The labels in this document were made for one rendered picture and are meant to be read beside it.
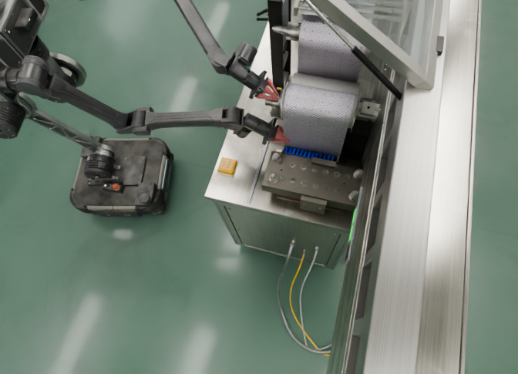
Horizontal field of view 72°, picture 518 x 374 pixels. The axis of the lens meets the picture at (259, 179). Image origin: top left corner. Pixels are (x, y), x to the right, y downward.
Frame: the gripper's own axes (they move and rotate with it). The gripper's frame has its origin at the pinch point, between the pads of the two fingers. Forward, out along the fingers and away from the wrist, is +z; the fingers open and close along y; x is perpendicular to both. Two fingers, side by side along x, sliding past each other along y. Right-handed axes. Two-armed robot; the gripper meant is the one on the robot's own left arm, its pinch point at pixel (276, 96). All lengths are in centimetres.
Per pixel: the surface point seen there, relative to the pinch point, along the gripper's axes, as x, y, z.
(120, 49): -196, -123, -78
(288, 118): 3.1, 8.0, 6.0
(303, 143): -6.3, 6.7, 20.2
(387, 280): 52, 69, 10
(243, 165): -35.5, 12.3, 9.9
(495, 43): -9, -190, 172
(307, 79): 6.4, -10.7, 7.4
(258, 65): -37, -45, 0
